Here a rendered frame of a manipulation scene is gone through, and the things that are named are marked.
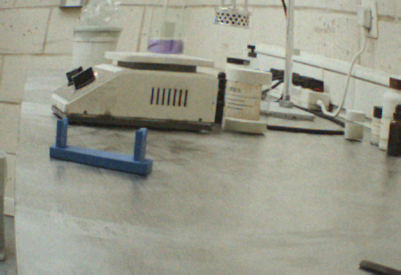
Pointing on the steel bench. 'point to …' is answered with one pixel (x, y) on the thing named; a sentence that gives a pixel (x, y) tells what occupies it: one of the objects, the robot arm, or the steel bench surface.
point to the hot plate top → (159, 59)
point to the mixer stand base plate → (289, 113)
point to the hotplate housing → (145, 98)
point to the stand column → (288, 44)
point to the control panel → (83, 87)
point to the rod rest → (138, 164)
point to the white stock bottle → (389, 109)
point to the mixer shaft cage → (234, 18)
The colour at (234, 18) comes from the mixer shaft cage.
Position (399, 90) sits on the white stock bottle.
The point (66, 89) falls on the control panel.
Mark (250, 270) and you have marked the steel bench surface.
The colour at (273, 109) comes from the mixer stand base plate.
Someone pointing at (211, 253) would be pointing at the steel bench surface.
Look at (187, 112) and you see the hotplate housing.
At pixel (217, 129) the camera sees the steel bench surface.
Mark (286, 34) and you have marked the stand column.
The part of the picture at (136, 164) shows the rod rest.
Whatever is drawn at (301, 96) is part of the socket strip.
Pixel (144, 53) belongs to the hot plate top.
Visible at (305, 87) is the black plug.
